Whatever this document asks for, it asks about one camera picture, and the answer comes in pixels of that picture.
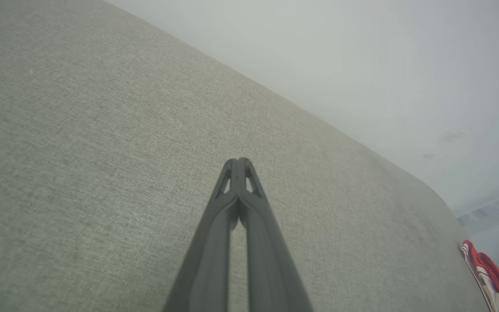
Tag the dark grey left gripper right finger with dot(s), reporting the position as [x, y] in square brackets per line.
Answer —
[269, 260]

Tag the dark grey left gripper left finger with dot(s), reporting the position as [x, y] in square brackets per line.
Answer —
[208, 260]

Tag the red and white jersey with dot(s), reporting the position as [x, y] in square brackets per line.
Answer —
[494, 281]

